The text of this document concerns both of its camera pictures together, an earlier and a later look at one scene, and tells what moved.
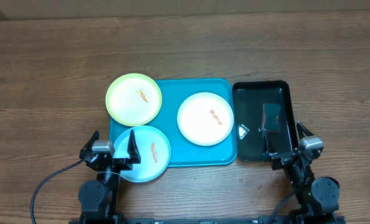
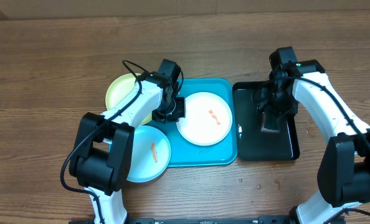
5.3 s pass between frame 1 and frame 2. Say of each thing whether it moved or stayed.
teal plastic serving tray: stayed
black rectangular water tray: stayed
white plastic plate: stayed
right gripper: moved
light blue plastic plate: stayed
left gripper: moved
